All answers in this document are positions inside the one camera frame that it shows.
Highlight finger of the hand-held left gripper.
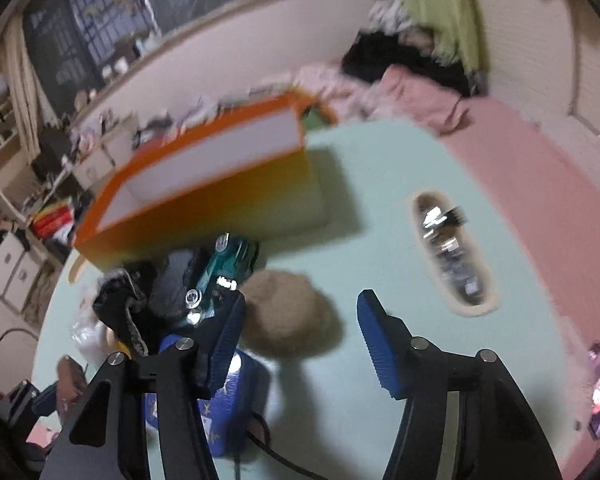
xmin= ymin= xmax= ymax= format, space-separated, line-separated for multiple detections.
xmin=30 ymin=382 xmax=63 ymax=418

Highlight green hanging cloth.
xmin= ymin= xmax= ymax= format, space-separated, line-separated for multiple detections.
xmin=392 ymin=0 xmax=483 ymax=73

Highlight white clothes pile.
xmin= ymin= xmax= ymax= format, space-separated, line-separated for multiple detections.
xmin=367 ymin=0 xmax=436 ymax=43

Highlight beige fluffy pad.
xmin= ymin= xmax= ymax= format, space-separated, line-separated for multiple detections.
xmin=240 ymin=269 xmax=343 ymax=358

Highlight teal toy car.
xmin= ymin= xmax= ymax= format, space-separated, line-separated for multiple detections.
xmin=182 ymin=232 xmax=261 ymax=328

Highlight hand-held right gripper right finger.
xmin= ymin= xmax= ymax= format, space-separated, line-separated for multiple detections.
xmin=356 ymin=289 xmax=563 ymax=480

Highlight white drawer cabinet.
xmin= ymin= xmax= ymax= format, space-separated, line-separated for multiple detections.
xmin=72 ymin=115 xmax=141 ymax=191

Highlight beige curtain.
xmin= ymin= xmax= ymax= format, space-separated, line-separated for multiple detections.
xmin=0 ymin=15 xmax=51 ymax=156

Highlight brown round item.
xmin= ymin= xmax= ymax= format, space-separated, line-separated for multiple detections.
xmin=55 ymin=355 xmax=88 ymax=411

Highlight mint cartoon-print desktop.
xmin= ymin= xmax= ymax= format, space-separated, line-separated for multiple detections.
xmin=32 ymin=120 xmax=588 ymax=480

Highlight pink bed sheet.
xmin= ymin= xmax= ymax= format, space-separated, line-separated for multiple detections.
xmin=440 ymin=95 xmax=600 ymax=480

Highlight black bag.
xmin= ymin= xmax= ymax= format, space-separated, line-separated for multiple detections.
xmin=30 ymin=125 xmax=76 ymax=181

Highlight black lace-trimmed cloth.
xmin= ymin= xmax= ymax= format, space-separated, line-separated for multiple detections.
xmin=92 ymin=267 xmax=151 ymax=358

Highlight blue star-print pouch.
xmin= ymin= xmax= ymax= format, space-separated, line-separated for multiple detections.
xmin=145 ymin=335 xmax=271 ymax=458

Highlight white drawer unit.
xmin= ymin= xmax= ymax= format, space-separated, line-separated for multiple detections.
xmin=0 ymin=232 xmax=48 ymax=311

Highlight pile of clothes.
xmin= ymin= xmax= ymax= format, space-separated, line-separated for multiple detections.
xmin=295 ymin=60 xmax=473 ymax=136

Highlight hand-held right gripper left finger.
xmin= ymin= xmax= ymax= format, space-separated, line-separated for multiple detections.
xmin=40 ymin=290 xmax=248 ymax=480

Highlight white round keychain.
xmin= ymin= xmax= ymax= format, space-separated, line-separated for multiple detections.
xmin=70 ymin=305 xmax=131 ymax=361

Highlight black cable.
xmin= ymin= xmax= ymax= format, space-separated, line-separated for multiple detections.
xmin=235 ymin=410 xmax=331 ymax=480

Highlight orange cardboard box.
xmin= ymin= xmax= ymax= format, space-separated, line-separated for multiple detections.
xmin=74 ymin=87 xmax=341 ymax=271

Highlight white louvered door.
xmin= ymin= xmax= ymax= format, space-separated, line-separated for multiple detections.
xmin=480 ymin=0 xmax=600 ymax=131

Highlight black textured pouch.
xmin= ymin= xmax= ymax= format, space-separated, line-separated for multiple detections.
xmin=147 ymin=250 xmax=211 ymax=328

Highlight red box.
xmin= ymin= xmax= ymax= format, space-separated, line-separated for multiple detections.
xmin=30 ymin=200 xmax=76 ymax=241

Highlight crumpled foil wrappers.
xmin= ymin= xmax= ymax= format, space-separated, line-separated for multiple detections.
xmin=417 ymin=195 xmax=483 ymax=306

